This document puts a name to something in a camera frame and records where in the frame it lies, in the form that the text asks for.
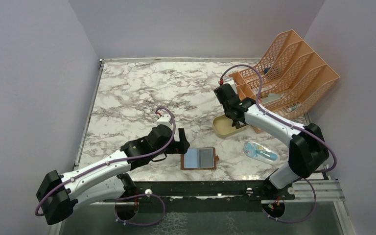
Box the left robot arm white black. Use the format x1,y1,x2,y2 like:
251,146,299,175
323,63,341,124
35,124,189,225

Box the black credit card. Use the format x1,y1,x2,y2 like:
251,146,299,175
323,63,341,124
184,148,200,169

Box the brown leather card holder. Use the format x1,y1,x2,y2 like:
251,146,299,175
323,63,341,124
181,147,219,170

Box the grey striped credit card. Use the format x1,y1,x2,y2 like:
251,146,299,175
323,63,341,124
199,148,214,168

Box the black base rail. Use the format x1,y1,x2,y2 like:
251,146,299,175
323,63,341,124
114,180,295,220

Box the orange plastic file organizer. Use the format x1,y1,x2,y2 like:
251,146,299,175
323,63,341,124
229,30,340,119

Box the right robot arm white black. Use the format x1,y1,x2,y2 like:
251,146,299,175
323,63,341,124
213,84,329,199

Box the beige oval tray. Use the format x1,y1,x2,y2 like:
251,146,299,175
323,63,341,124
212,115,248,139

